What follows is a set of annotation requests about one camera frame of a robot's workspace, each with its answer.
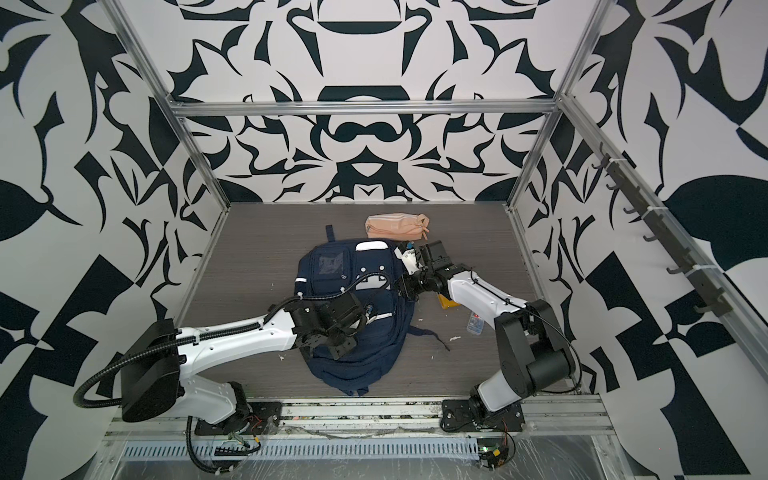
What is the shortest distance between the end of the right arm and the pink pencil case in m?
0.31

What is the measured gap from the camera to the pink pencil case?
44.2 inches

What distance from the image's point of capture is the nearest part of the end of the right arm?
2.20ft
